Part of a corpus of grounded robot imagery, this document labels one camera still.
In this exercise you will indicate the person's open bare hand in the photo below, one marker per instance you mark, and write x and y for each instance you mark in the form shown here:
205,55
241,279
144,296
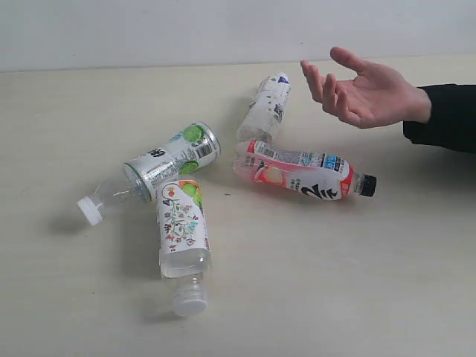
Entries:
378,96

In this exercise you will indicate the pink peach label bottle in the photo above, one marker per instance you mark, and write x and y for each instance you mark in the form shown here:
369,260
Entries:
322,176

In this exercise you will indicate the white blue label clear bottle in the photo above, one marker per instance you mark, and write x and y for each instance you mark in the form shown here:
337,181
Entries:
266,110

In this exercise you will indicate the lime label clear bottle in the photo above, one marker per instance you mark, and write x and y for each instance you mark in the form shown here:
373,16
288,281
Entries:
193,148

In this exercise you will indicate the floral label clear bottle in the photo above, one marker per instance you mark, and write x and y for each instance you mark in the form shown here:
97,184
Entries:
184,254

